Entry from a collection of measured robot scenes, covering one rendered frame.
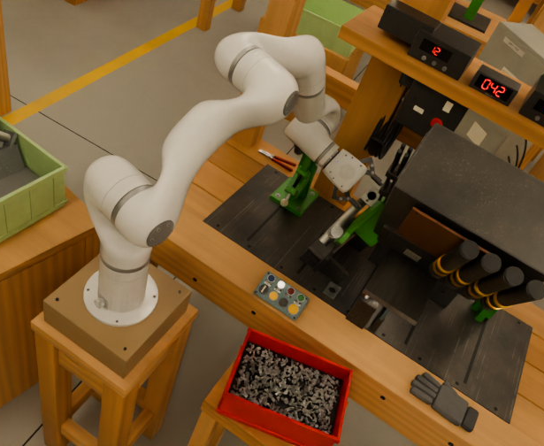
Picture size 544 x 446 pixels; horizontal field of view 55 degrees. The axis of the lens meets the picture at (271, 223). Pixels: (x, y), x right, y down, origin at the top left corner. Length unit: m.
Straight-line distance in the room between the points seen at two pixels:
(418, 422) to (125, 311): 0.87
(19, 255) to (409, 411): 1.23
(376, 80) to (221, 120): 0.75
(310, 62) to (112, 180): 0.52
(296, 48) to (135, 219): 0.52
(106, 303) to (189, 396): 1.07
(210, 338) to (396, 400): 1.17
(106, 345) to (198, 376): 1.10
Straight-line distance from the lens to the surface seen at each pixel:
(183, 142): 1.12
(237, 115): 1.13
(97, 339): 1.40
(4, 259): 1.75
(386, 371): 1.61
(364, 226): 1.55
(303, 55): 1.25
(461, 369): 1.75
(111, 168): 1.16
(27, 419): 2.35
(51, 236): 1.79
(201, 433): 1.68
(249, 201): 1.85
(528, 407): 1.85
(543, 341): 2.06
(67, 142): 3.36
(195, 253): 1.64
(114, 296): 1.37
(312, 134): 1.57
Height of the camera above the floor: 2.15
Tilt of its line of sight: 44 degrees down
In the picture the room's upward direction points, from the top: 22 degrees clockwise
